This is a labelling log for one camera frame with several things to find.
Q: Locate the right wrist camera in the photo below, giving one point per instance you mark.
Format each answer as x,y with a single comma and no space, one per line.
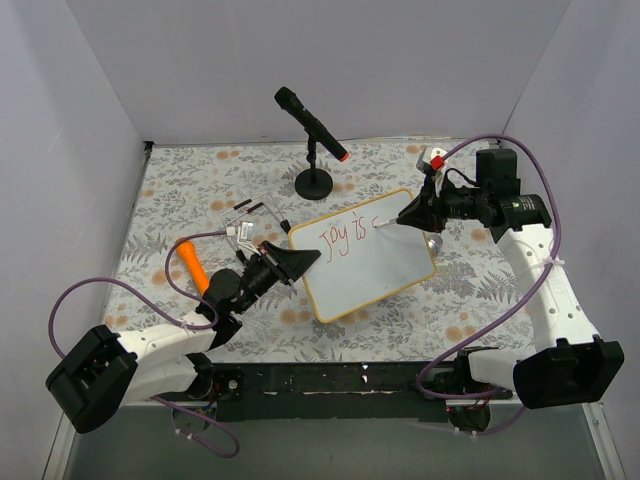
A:
432,164

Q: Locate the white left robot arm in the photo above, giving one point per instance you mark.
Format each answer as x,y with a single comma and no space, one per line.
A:
106,370

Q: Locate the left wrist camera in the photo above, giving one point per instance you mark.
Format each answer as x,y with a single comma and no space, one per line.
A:
240,236

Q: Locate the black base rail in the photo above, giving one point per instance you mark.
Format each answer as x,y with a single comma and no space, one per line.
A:
318,391

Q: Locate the yellow framed whiteboard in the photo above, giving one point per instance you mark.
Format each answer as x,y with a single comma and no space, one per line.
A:
362,261

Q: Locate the red whiteboard marker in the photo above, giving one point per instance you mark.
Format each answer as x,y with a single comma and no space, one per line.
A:
386,223

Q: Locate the black round microphone stand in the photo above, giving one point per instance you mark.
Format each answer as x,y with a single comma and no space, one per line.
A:
313,183

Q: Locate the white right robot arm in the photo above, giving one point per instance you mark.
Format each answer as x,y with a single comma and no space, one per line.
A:
571,363

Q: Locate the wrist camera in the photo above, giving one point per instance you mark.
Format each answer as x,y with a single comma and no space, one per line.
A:
240,236
432,164

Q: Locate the wire whiteboard easel stand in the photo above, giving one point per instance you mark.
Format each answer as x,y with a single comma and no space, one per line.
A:
257,210

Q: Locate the floral patterned table mat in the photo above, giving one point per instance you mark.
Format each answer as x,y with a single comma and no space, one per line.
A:
192,190

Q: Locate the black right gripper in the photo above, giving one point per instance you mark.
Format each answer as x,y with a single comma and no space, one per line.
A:
432,206

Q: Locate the silver microphone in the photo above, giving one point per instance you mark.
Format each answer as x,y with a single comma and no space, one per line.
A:
435,244

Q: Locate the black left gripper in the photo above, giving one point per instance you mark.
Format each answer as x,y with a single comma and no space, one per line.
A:
275,264

